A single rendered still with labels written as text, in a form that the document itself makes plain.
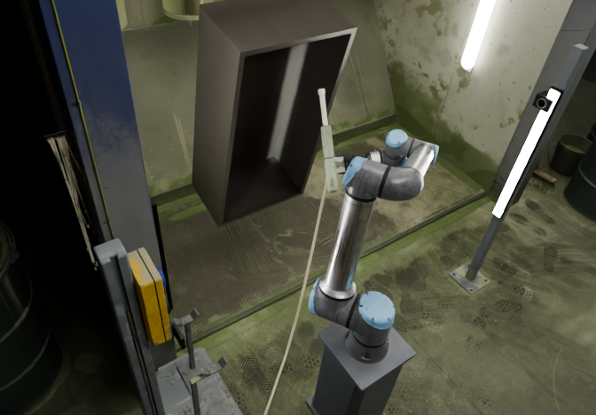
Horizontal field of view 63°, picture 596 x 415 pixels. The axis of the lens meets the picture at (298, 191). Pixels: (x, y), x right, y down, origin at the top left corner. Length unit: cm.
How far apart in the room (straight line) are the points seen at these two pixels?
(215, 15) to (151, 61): 147
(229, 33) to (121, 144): 72
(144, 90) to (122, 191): 190
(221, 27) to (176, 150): 162
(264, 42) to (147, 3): 162
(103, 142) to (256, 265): 183
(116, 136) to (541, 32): 280
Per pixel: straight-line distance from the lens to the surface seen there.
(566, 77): 261
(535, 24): 362
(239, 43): 200
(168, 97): 355
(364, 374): 212
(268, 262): 319
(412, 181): 168
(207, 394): 187
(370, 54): 446
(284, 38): 208
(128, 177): 166
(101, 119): 152
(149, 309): 126
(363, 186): 166
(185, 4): 322
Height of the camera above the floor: 247
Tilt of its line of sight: 41 degrees down
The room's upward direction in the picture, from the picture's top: 6 degrees clockwise
